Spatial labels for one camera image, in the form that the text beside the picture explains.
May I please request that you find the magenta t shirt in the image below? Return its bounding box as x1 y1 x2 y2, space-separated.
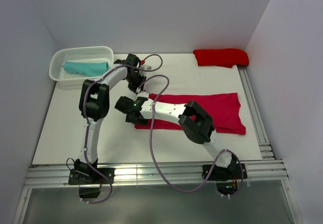
134 92 247 136

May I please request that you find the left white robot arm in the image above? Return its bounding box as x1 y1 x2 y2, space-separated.
75 54 152 183

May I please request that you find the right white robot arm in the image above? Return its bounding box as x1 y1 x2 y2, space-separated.
115 93 237 179

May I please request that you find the teal rolled t shirt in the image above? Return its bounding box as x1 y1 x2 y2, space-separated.
63 62 109 77

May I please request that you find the white perforated plastic basket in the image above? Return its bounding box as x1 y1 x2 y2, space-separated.
48 46 114 86

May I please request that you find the folded red t shirt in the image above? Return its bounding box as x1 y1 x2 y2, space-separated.
193 48 249 68

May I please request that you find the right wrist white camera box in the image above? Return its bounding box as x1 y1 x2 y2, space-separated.
136 88 149 98

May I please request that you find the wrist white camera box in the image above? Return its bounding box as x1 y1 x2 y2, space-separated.
136 88 149 98
140 64 152 71

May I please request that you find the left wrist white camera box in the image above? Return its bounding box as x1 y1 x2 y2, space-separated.
140 64 152 71

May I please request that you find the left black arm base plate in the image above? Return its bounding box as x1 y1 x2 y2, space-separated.
66 158 115 204

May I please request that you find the front aluminium rail frame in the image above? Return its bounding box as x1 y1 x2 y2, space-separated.
23 160 289 189

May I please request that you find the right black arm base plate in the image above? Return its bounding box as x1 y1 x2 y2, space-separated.
208 163 248 196

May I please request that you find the right side aluminium rail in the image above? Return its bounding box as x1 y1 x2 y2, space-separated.
238 66 276 160

